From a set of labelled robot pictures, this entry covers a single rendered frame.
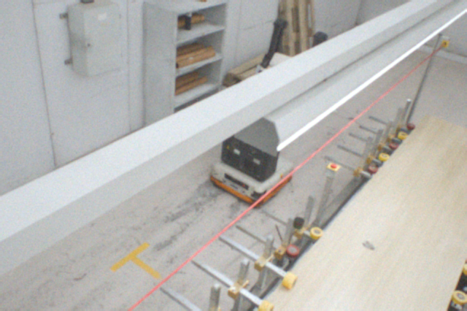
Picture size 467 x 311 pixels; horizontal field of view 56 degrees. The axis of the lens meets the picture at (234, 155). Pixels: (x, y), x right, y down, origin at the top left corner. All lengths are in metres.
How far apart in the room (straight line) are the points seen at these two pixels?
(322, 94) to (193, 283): 2.76
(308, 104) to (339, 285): 1.75
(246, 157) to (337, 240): 1.61
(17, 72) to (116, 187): 3.59
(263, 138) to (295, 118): 0.09
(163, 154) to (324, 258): 2.21
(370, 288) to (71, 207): 2.31
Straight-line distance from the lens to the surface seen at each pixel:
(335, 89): 1.21
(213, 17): 5.42
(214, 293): 2.20
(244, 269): 2.37
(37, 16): 4.16
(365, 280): 2.78
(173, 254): 3.91
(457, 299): 2.94
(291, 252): 2.78
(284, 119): 0.99
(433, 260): 3.11
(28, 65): 4.22
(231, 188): 4.45
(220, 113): 0.79
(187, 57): 5.12
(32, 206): 0.60
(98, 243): 4.03
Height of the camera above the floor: 2.84
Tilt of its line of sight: 33 degrees down
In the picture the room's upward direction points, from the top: 8 degrees clockwise
